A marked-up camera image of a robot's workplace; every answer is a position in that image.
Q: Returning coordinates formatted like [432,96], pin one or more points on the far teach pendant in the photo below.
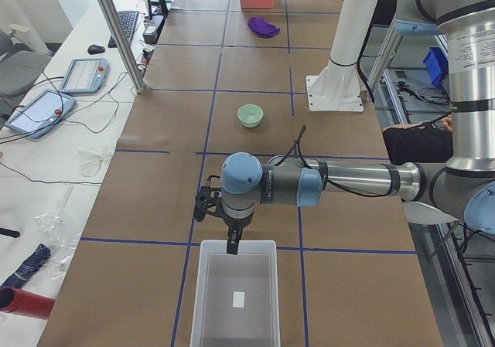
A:
[85,76]

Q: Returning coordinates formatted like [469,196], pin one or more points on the black keyboard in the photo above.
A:
[128,20]

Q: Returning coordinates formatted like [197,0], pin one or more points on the clear plastic bin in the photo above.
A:
[236,300]

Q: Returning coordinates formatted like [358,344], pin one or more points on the teach pendant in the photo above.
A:
[85,76]
[40,115]

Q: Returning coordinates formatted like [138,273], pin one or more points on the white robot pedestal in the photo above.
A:
[337,87]

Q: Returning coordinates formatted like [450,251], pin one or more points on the black computer mouse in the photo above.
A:
[94,49]

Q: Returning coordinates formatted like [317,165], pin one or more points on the grey office chair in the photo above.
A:
[20,69]

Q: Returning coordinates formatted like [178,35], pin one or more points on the dark blue folded umbrella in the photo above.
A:
[28,267]

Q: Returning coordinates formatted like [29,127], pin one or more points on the crumpled clear plastic wrap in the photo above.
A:
[58,234]

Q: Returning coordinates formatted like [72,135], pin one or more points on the seated person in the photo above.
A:
[422,143]

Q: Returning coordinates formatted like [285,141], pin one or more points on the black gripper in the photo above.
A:
[234,228]

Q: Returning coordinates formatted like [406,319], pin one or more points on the red cylinder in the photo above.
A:
[20,302]

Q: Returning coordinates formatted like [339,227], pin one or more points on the black power box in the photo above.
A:
[153,29]

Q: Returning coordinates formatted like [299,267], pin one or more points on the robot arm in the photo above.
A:
[463,187]

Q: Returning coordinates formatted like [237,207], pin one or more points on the near teach pendant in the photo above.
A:
[40,115]

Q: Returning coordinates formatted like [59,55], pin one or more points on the mint green bowl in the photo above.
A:
[250,115]

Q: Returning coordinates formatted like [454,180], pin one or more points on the white crumpled cloth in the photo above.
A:
[91,159]

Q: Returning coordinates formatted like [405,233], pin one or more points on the blue storage bin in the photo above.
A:
[437,66]

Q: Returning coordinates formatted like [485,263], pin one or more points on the purple cloth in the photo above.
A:
[261,28]

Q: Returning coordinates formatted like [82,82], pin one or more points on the aluminium frame post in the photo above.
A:
[111,17]

